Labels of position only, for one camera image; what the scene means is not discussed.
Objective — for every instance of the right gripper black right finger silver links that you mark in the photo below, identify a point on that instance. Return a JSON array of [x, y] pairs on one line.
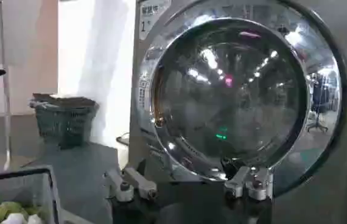
[[255, 184]]

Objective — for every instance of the right gripper black left finger silver links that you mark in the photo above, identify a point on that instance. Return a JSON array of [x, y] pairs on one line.
[[140, 183]]

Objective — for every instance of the grey dryer machine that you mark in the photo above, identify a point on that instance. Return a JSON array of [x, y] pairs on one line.
[[338, 170]]

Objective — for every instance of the green plastic mesh basket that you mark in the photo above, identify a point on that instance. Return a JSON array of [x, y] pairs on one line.
[[64, 124]]

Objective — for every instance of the round glass dryer door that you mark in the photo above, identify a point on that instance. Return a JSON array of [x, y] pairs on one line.
[[231, 97]]

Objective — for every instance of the grey plastic laundry basket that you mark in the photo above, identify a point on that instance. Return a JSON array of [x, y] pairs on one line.
[[24, 188]]

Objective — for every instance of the white garment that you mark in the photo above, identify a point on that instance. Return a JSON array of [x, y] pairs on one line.
[[18, 218]]

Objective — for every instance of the yellow-green garment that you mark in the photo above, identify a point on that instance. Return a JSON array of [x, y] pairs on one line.
[[1, 210]]

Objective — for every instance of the white number label sticker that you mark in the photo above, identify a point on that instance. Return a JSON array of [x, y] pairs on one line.
[[149, 16]]

